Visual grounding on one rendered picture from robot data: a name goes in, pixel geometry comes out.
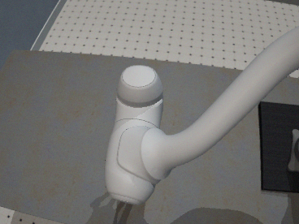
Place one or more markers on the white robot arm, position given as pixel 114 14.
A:
pixel 139 154

